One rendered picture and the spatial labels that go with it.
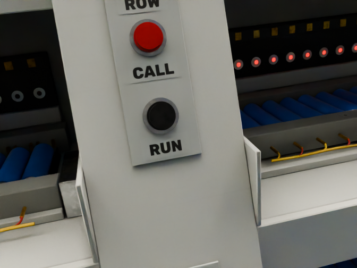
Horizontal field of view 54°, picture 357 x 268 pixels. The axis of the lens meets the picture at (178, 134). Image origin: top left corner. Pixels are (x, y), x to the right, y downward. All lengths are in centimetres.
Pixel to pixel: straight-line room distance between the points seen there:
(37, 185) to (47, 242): 4
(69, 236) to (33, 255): 2
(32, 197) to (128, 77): 11
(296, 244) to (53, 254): 15
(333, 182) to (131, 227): 15
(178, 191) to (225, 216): 3
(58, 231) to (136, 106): 10
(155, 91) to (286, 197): 12
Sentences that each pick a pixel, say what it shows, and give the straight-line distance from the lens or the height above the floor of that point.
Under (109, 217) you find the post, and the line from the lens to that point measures 20.
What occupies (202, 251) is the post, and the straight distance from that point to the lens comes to 22.
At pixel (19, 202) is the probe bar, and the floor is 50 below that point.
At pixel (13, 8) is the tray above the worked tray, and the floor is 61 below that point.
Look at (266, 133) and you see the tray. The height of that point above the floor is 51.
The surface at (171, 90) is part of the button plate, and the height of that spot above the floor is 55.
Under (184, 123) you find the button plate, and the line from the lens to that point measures 20.
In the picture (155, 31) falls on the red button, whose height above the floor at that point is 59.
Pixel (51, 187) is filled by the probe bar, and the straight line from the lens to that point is 25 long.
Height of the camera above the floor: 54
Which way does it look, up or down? 4 degrees down
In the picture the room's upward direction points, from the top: 9 degrees counter-clockwise
